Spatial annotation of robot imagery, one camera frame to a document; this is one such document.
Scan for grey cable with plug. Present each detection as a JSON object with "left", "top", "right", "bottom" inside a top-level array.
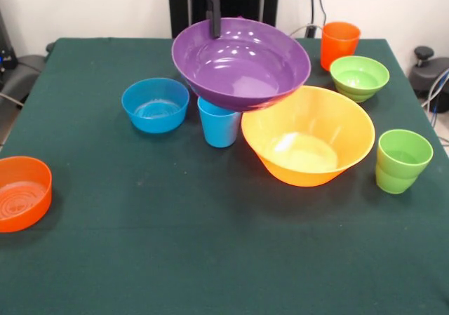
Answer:
[{"left": 286, "top": 22, "right": 323, "bottom": 39}]

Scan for orange plastic cup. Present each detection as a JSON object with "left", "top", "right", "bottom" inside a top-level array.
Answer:
[{"left": 320, "top": 22, "right": 361, "bottom": 71}]

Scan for yellow plastic bowl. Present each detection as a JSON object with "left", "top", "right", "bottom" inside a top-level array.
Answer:
[{"left": 241, "top": 85, "right": 376, "bottom": 188}]

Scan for blue and white cables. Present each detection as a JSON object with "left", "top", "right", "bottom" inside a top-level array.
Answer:
[{"left": 420, "top": 67, "right": 449, "bottom": 126}]

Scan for green plastic bowl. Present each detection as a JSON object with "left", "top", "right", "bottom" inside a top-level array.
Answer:
[{"left": 329, "top": 55, "right": 391, "bottom": 103}]

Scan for purple plastic bowl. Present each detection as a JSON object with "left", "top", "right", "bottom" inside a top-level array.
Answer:
[{"left": 171, "top": 17, "right": 312, "bottom": 113}]

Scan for grey chair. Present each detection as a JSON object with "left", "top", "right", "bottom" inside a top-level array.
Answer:
[{"left": 0, "top": 53, "right": 46, "bottom": 109}]

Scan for green plastic cup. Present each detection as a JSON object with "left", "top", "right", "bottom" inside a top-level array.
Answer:
[{"left": 375, "top": 129, "right": 434, "bottom": 194}]

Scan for dark green tablecloth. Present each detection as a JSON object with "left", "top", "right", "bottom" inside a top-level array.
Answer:
[{"left": 0, "top": 37, "right": 449, "bottom": 315}]

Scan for dark equipment box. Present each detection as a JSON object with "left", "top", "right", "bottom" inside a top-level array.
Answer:
[{"left": 0, "top": 9, "right": 18, "bottom": 74}]

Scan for blue plastic bowl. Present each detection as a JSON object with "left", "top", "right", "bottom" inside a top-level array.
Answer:
[{"left": 121, "top": 77, "right": 190, "bottom": 134}]

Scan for orange plastic bowl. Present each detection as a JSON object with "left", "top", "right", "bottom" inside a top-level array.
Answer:
[{"left": 0, "top": 156, "right": 53, "bottom": 234}]

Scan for blue plastic cup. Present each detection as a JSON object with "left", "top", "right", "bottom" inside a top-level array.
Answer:
[{"left": 197, "top": 96, "right": 242, "bottom": 148}]

